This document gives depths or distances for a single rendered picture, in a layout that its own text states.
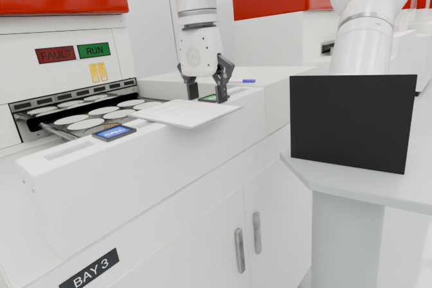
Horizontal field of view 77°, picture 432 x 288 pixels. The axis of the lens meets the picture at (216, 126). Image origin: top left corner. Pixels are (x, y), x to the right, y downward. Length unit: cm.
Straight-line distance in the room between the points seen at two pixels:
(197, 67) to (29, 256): 44
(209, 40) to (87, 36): 63
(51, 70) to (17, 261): 68
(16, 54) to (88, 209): 68
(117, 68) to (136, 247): 77
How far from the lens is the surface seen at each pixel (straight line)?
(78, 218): 46
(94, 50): 111
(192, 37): 60
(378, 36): 69
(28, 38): 105
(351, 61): 64
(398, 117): 58
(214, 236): 69
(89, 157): 44
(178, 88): 98
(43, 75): 105
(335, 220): 70
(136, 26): 299
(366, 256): 77
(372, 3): 75
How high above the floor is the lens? 110
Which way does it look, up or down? 18 degrees down
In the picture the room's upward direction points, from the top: 6 degrees counter-clockwise
